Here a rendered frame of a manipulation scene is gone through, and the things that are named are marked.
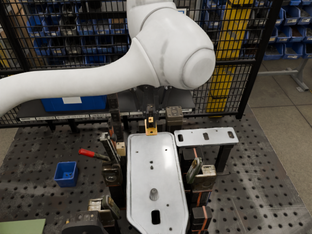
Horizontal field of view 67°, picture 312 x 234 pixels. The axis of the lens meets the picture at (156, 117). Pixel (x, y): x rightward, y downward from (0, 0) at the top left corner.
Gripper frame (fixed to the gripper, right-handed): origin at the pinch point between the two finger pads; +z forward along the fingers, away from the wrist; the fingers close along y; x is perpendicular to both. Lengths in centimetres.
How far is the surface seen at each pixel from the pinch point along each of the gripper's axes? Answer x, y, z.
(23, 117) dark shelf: 33, -61, 27
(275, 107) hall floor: 138, 156, 128
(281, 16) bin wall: 169, 141, 34
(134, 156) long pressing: 6.5, -6.7, 29.1
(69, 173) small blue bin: 20, -44, 58
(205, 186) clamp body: -7.9, 21.5, 33.0
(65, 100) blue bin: 36, -39, 20
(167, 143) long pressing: 12.8, 8.3, 29.0
